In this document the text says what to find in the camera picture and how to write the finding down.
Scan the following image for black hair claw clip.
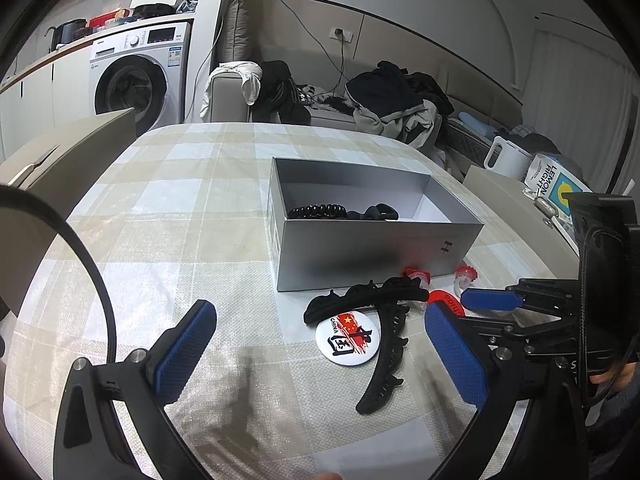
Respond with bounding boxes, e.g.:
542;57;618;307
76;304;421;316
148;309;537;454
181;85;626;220
303;275;430;325

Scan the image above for black toothed hair clip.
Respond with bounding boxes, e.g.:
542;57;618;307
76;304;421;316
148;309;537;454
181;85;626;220
356;304;410;415

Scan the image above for round white china badge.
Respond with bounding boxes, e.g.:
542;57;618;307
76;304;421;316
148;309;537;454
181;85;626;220
314;311;381;367

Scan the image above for checkered beige tablecloth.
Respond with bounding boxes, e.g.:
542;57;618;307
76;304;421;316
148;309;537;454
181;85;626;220
3;121;584;480

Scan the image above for black hair scrunchie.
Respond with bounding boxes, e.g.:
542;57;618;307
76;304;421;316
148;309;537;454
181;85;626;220
346;204;399;221

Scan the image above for lemon tissue pack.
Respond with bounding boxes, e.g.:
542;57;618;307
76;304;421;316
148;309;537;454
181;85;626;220
524;153;591;220

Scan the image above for white electric kettle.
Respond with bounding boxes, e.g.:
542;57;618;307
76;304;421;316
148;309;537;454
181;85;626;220
483;136;533;181

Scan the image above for grey open cardboard box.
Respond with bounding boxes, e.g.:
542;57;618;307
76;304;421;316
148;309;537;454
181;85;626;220
267;158;483;292

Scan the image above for pile of dark clothes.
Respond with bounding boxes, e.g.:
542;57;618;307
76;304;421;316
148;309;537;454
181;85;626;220
345;61;454;148

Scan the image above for beige chair back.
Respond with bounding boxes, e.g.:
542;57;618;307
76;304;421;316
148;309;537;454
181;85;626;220
1;108;137;217

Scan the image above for white curtain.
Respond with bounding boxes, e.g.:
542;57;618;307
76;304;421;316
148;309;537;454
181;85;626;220
522;32;639;192

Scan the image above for grey sofa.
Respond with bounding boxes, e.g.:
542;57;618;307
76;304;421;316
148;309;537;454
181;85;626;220
200;62;452;149

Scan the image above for black jacket on armrest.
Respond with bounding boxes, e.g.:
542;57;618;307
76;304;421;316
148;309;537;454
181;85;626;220
252;60;311;126

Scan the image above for white washing machine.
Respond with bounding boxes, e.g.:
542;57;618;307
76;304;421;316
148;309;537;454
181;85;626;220
89;20;191;136

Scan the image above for white cloth on armrest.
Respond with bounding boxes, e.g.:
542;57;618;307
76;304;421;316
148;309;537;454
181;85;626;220
200;61;262;122

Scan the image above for grey striped cushion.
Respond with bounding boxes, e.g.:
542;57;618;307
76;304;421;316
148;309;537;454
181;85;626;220
217;0;252;63

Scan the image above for black kettle on counter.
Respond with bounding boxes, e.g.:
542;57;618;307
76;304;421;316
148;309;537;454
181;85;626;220
44;18;87;52

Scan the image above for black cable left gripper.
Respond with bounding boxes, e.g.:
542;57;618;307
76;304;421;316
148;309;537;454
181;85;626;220
0;184;212;480

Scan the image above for black bead bracelet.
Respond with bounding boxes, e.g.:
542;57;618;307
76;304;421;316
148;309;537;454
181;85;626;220
286;201;350;221

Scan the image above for white wall socket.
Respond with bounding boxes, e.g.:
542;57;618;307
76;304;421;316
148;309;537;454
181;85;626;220
329;27;354;44

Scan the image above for blue cable on wall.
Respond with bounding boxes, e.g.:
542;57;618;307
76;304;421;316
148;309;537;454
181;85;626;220
243;0;354;97

